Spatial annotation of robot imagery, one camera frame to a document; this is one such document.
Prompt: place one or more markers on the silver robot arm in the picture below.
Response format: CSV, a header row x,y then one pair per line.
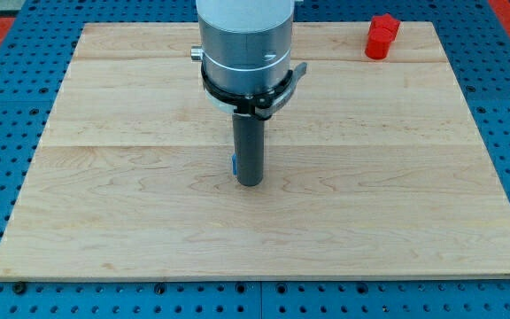
x,y
245,54

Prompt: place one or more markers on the red circle block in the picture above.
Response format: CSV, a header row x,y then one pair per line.
x,y
377,50

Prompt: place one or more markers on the red star block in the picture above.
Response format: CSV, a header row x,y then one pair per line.
x,y
388,23

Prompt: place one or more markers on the small blue block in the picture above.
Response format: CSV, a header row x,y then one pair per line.
x,y
233,160

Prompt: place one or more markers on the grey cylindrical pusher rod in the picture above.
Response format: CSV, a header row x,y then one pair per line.
x,y
249,141

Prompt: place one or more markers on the light wooden board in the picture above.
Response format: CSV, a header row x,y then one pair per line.
x,y
375,170

